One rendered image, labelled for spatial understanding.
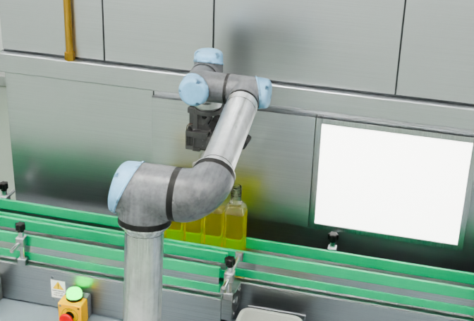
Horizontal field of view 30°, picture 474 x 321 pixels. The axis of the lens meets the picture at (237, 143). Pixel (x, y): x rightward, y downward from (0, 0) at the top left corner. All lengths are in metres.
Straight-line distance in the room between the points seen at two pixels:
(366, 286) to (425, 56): 0.63
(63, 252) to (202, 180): 0.78
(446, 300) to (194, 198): 0.87
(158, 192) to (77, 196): 0.96
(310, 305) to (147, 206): 0.76
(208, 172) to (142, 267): 0.26
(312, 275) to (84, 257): 0.63
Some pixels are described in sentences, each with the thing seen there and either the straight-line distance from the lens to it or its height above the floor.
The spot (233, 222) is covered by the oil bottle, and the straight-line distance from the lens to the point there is 2.42.
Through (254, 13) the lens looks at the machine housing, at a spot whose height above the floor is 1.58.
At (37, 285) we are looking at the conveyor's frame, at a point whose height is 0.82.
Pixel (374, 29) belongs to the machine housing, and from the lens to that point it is 2.32.
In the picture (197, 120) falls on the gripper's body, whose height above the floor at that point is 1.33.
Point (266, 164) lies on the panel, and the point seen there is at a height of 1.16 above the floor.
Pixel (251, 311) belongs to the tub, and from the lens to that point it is 2.43.
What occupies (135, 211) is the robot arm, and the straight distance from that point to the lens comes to 1.86.
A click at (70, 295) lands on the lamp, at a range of 2.50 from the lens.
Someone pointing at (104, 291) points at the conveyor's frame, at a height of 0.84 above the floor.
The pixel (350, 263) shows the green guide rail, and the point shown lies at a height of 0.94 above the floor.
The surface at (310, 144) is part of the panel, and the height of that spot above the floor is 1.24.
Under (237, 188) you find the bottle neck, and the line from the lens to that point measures 2.39.
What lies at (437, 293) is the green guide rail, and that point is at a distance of 2.41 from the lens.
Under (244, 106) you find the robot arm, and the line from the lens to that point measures 2.06.
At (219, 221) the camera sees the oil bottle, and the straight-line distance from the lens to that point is 2.42.
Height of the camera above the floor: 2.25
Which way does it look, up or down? 25 degrees down
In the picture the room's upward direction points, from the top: 2 degrees clockwise
